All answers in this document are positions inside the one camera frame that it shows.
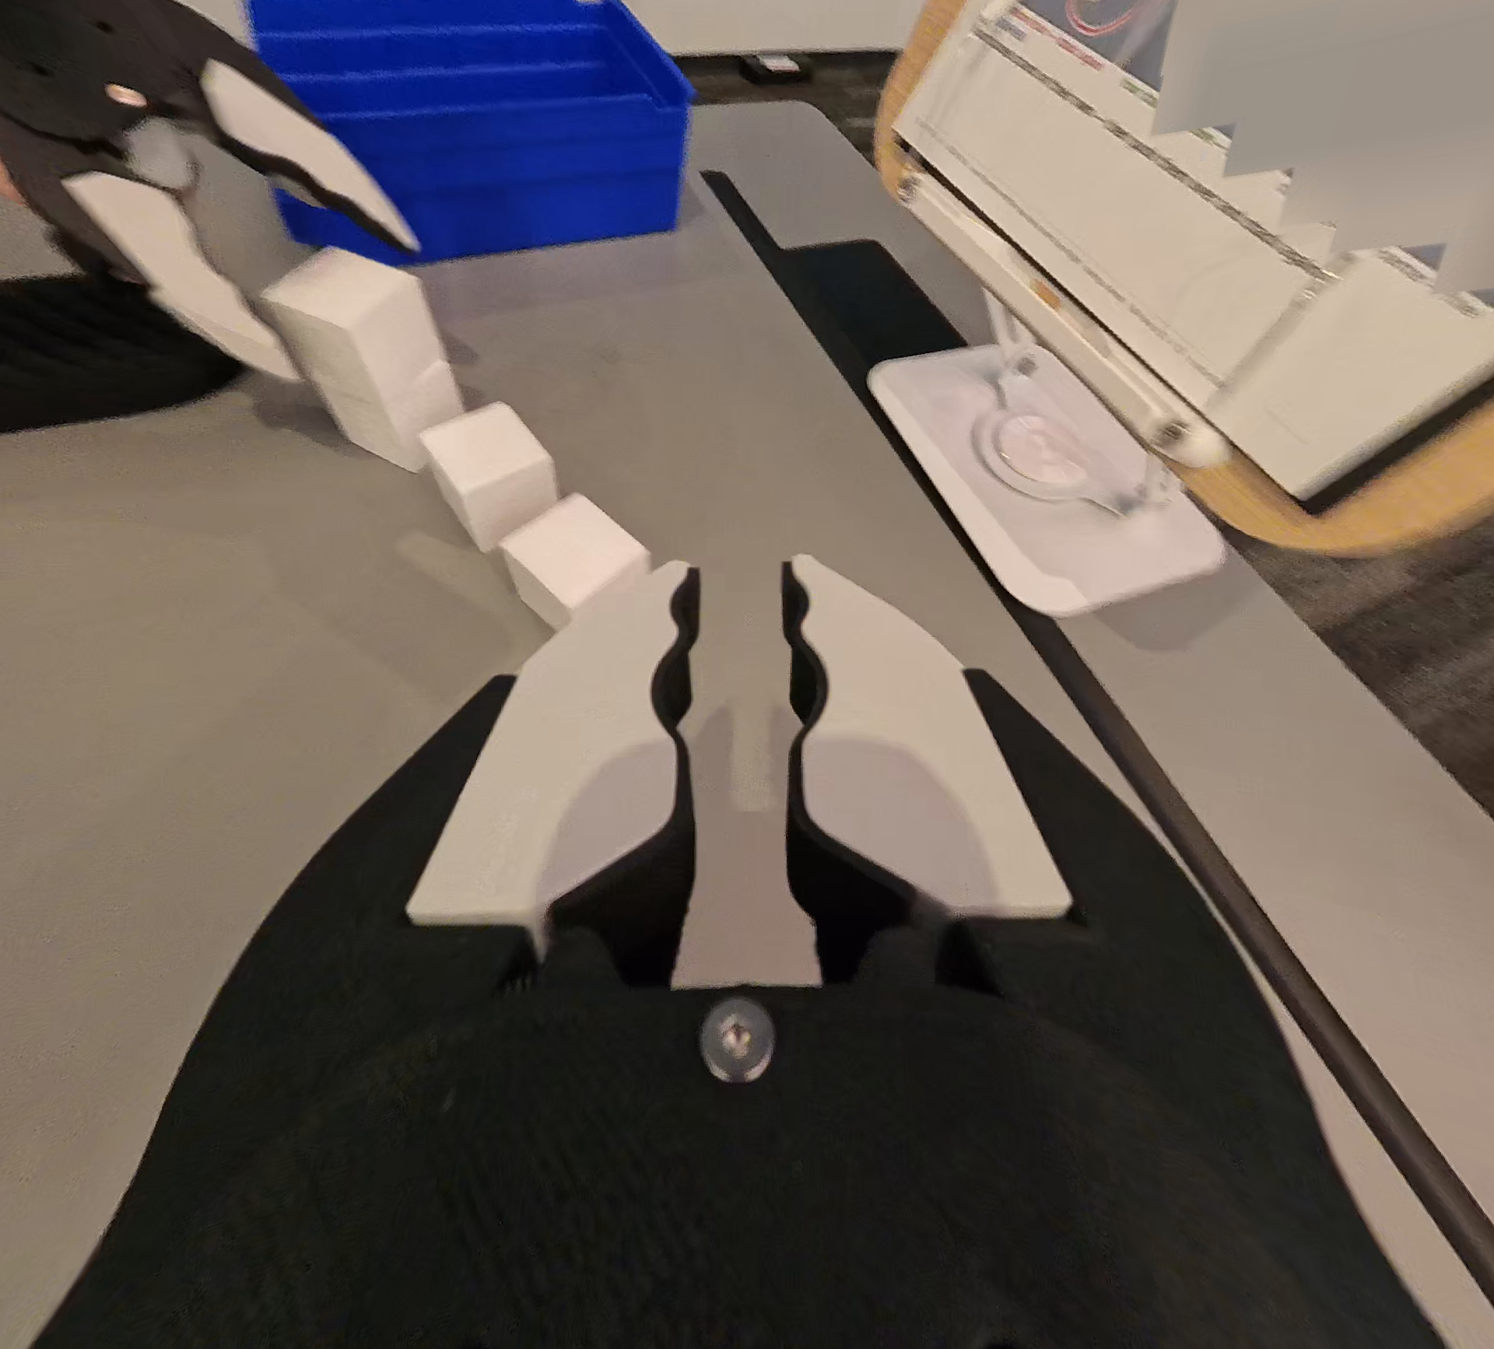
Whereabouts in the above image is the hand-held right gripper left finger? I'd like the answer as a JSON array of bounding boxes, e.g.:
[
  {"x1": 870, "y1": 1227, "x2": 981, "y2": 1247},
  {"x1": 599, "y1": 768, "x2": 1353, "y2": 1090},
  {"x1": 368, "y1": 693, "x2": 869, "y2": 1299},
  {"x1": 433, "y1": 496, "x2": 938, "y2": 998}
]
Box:
[{"x1": 406, "y1": 559, "x2": 699, "y2": 986}]

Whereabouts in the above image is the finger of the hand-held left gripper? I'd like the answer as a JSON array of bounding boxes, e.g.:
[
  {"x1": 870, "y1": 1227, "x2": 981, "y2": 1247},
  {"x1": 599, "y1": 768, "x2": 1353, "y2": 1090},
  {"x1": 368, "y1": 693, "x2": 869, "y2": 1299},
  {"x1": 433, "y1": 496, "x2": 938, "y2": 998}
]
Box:
[
  {"x1": 65, "y1": 169, "x2": 306, "y2": 384},
  {"x1": 200, "y1": 66, "x2": 422, "y2": 255}
]

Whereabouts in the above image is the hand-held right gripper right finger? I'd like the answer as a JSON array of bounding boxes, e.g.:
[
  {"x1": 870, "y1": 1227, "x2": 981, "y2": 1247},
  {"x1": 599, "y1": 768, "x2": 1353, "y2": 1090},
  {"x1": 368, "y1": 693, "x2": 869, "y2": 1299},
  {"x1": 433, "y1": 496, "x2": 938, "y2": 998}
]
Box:
[{"x1": 783, "y1": 555, "x2": 1072, "y2": 986}]

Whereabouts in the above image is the white foam cube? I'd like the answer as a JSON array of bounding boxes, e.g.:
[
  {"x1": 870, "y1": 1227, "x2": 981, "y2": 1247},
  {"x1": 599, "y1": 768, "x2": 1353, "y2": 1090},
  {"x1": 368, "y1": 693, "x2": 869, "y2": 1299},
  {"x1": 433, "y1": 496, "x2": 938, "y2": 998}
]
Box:
[
  {"x1": 259, "y1": 248, "x2": 434, "y2": 405},
  {"x1": 315, "y1": 357, "x2": 463, "y2": 473},
  {"x1": 501, "y1": 495, "x2": 651, "y2": 630},
  {"x1": 420, "y1": 403, "x2": 556, "y2": 550}
]

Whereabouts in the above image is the blue plastic bin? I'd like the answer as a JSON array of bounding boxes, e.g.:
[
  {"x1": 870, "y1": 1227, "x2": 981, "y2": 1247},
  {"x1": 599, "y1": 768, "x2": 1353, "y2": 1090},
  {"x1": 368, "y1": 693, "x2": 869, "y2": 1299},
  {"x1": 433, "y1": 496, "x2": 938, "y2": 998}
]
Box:
[{"x1": 241, "y1": 0, "x2": 699, "y2": 264}]

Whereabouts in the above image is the white document stand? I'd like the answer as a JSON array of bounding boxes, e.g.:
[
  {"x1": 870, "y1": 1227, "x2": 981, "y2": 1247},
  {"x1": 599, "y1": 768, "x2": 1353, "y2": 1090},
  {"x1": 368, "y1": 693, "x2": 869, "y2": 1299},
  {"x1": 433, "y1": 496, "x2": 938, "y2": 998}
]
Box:
[{"x1": 869, "y1": 123, "x2": 1230, "y2": 618}]

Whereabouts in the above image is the wooden document board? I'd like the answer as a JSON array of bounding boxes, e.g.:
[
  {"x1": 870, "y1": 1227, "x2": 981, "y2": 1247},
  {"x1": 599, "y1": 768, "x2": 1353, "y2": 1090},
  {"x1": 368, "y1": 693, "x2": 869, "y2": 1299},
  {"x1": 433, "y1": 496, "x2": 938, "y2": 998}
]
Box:
[{"x1": 876, "y1": 0, "x2": 1494, "y2": 557}]

